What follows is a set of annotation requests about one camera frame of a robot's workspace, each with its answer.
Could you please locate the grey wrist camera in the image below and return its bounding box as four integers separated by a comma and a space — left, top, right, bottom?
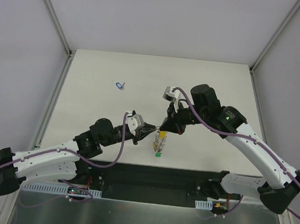
126, 111, 145, 135
163, 86, 181, 113

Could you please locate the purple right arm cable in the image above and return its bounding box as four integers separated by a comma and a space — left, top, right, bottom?
164, 86, 300, 224

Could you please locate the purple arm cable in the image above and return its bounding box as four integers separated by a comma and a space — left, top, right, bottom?
0, 101, 130, 216
164, 86, 300, 224

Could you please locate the left side frame rail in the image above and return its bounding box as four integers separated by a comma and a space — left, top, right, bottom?
27, 52, 75, 151

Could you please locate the right white cable duct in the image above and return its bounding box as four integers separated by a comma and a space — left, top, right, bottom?
195, 200, 213, 211

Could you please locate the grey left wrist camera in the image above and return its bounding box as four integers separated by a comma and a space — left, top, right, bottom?
126, 111, 145, 135

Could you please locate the right aluminium frame post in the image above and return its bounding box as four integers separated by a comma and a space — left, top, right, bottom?
249, 0, 300, 74

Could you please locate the left white cable duct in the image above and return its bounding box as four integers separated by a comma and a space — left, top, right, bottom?
21, 183, 88, 197

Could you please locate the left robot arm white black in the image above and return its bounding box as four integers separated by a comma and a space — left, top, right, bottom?
0, 111, 156, 196

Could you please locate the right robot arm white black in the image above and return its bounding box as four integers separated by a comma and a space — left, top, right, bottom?
159, 84, 300, 215

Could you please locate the left aluminium frame post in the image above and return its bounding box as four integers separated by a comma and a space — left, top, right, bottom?
42, 0, 73, 57

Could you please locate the blue tagged key on table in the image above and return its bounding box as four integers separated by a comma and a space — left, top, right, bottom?
115, 82, 125, 90

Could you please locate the aluminium frame post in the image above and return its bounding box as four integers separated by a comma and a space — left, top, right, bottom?
249, 0, 300, 74
42, 0, 73, 57

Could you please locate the right side frame rail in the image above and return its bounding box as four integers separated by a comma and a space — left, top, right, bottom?
249, 70, 267, 144

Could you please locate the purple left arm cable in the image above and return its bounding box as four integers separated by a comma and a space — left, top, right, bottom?
0, 101, 130, 216

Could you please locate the white cable duct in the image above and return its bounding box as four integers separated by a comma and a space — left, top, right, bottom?
195, 200, 213, 211
21, 183, 88, 197

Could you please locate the green key tag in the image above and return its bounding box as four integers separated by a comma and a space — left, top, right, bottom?
155, 152, 161, 158

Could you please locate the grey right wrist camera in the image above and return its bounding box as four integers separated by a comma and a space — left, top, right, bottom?
163, 86, 181, 113

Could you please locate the large metal keyring with rings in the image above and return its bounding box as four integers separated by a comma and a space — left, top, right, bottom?
154, 130, 167, 154

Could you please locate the frame rail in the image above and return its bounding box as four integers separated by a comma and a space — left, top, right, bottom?
27, 52, 75, 151
249, 70, 267, 144

